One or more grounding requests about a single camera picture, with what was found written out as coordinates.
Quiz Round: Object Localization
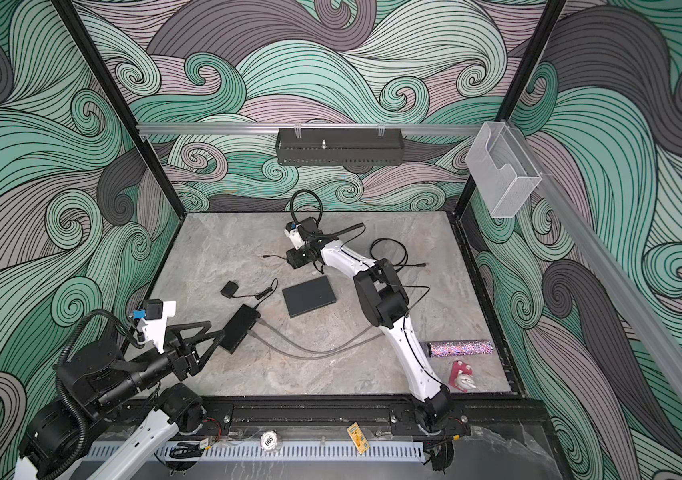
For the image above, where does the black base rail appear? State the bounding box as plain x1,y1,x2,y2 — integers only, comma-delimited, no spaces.
202,394,549,436

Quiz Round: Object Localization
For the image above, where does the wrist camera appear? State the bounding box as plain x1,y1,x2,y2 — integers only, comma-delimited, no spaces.
285,217,319,250
133,299,177,354

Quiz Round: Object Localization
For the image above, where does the grey ethernet cable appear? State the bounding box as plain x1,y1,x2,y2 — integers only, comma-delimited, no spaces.
247,326,387,361
256,317,384,354

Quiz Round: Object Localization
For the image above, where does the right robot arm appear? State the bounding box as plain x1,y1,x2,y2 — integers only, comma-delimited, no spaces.
285,189,453,434

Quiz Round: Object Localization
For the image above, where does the red yellow wire bundle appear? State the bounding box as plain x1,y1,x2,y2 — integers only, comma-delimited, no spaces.
193,416,223,451

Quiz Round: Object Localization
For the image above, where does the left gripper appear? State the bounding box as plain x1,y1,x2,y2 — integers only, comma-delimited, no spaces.
101,317,225,414

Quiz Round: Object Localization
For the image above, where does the clear acrylic wall holder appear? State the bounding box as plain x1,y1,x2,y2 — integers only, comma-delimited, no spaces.
465,122,541,219

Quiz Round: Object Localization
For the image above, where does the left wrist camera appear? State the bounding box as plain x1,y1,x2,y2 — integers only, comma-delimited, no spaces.
133,299,177,354

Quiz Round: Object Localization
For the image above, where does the pink white toy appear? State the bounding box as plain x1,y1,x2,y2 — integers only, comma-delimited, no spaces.
449,360,477,393

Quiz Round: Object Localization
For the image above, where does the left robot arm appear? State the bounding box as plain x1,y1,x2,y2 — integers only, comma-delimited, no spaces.
14,309,225,479

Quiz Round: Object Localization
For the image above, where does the coiled black cable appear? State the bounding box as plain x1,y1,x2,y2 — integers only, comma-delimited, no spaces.
369,237,429,277

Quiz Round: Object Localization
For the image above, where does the yellow tag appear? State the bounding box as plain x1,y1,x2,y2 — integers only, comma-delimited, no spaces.
346,422,370,455

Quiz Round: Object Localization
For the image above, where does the ribbed black network switch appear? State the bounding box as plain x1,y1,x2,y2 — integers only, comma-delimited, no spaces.
220,305,261,354

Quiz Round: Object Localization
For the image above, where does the white slotted cable duct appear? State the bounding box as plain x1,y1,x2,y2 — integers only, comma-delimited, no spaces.
85,441,427,464

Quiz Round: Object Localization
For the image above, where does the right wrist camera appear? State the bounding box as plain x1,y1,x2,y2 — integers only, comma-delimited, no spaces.
285,217,319,250

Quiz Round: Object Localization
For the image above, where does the black wall tray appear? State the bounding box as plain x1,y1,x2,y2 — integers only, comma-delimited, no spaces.
275,127,405,167

